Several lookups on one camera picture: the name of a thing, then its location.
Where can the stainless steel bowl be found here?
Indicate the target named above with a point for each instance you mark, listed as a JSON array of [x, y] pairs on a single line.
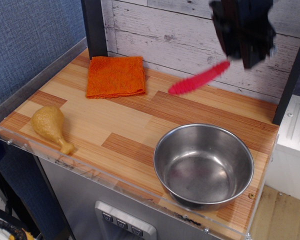
[[203, 166]]

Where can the orange folded cloth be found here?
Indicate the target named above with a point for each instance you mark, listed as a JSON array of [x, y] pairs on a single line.
[[112, 77]]

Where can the black vertical post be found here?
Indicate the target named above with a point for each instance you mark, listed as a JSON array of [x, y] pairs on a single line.
[[94, 28], [288, 91]]

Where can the yellow object bottom left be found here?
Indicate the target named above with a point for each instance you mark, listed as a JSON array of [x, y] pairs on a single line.
[[20, 234]]

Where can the white side cabinet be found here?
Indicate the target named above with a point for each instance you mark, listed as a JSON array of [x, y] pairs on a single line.
[[283, 173]]

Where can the silver button control panel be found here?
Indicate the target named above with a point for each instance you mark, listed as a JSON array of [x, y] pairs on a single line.
[[116, 224]]

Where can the right black vertical post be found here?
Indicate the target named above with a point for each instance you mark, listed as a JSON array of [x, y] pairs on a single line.
[[288, 91]]

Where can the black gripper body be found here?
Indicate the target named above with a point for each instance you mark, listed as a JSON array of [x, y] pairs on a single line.
[[253, 15]]

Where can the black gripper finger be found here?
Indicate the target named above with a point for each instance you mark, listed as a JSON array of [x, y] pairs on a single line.
[[231, 43], [255, 50]]

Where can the red handled metal spoon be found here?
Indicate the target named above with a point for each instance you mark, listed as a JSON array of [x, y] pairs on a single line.
[[192, 83]]

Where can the left black vertical post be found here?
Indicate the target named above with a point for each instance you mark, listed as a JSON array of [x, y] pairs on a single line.
[[94, 28]]

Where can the clear acrylic edge guard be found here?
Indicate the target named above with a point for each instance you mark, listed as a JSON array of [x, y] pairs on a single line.
[[114, 141]]

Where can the toy chicken drumstick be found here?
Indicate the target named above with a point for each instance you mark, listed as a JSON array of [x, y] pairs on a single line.
[[48, 123]]

